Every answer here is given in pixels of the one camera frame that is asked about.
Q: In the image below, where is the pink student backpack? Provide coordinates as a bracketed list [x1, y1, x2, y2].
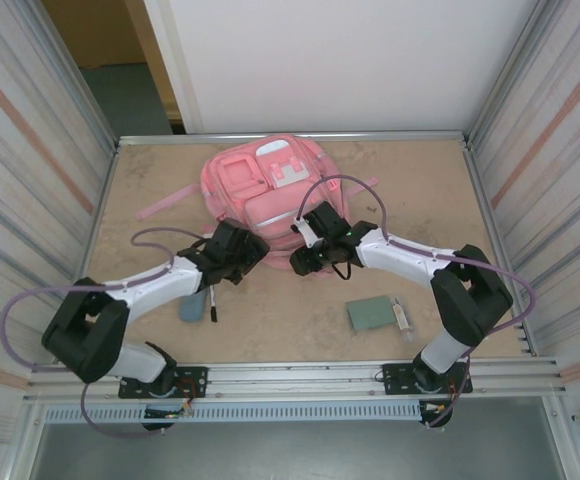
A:
[136, 133, 379, 274]

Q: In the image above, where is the blue-grey pencil case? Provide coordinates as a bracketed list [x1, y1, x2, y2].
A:
[178, 292, 208, 324]

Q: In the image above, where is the green leather wallet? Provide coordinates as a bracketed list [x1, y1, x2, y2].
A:
[345, 294, 396, 333]

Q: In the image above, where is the small clear tube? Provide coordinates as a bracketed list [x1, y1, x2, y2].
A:
[390, 295, 418, 343]

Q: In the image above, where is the small circuit board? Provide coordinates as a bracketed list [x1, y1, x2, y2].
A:
[143, 405, 194, 420]

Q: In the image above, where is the corrugated translucent side panel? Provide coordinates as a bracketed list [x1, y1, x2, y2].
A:
[0, 0, 119, 416]
[469, 0, 580, 416]

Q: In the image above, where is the wide aluminium mounting rail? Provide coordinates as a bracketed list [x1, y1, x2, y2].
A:
[27, 355, 569, 404]

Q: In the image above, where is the thin aluminium table rail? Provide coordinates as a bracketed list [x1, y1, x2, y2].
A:
[116, 130, 467, 148]

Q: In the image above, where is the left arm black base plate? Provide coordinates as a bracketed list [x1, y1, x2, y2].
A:
[117, 365, 209, 400]

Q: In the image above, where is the aluminium table side rail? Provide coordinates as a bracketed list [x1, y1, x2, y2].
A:
[58, 143, 122, 364]
[461, 139, 542, 357]

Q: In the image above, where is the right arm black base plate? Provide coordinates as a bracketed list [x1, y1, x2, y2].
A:
[378, 361, 472, 397]

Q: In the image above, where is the grey slotted cable duct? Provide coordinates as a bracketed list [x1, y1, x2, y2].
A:
[43, 403, 424, 424]

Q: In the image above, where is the wire bundle with connector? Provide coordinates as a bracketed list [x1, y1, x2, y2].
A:
[419, 398, 454, 419]

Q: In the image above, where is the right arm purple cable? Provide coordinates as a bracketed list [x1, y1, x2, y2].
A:
[296, 174, 539, 430]

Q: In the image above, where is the aluminium frame post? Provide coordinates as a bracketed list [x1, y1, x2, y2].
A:
[468, 0, 554, 141]
[33, 0, 120, 146]

